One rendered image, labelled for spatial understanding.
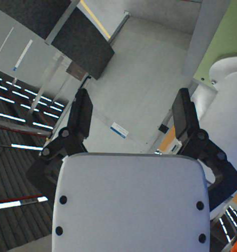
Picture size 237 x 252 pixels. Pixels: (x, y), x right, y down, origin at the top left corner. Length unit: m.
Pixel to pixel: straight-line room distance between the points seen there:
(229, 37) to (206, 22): 0.05
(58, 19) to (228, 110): 1.39
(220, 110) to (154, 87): 1.28
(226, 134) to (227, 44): 0.13
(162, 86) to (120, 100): 0.45
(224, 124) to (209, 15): 0.16
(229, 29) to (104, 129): 1.44
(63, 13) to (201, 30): 1.30
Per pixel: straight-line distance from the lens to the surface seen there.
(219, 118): 0.25
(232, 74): 0.31
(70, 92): 10.02
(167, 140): 7.71
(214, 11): 0.27
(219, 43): 0.28
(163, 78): 1.55
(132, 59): 1.74
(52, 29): 1.45
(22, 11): 1.47
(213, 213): 0.27
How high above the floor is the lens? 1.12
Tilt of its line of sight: 5 degrees up
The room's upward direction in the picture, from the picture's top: 147 degrees counter-clockwise
